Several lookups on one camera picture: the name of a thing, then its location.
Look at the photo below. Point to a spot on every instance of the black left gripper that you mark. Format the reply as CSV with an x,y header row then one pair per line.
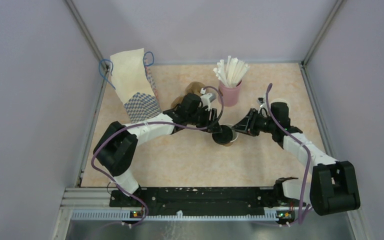
x,y
212,126

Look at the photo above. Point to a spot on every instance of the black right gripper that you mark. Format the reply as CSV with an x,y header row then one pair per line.
x,y
248,124

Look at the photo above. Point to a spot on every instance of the single brown paper cup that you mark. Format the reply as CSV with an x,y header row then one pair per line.
x,y
234,136

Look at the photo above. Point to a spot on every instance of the black plastic cup lid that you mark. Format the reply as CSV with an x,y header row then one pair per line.
x,y
224,137

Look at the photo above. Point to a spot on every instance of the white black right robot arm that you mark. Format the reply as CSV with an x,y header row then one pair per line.
x,y
333,187

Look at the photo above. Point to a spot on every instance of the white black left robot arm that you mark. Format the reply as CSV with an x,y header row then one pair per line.
x,y
116,148

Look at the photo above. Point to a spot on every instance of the pink straw holder cup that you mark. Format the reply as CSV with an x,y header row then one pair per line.
x,y
230,96

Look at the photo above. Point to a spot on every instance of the brown pulp cup carrier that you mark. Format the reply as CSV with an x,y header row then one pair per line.
x,y
194,87

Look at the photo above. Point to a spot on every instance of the stack of brown paper cups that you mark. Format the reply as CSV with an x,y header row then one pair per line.
x,y
279,100

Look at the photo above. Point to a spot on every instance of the bundle of white straws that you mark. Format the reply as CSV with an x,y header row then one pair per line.
x,y
230,72

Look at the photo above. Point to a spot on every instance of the blue checkered paper bag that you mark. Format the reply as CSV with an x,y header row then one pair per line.
x,y
129,74

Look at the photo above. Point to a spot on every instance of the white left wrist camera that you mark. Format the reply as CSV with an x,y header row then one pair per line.
x,y
206,99

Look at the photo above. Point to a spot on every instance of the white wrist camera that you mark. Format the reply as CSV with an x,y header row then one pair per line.
x,y
206,99
262,103

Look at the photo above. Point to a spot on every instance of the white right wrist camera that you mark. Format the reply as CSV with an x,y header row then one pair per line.
x,y
262,103

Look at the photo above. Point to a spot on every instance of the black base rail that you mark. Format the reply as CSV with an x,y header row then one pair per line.
x,y
204,201

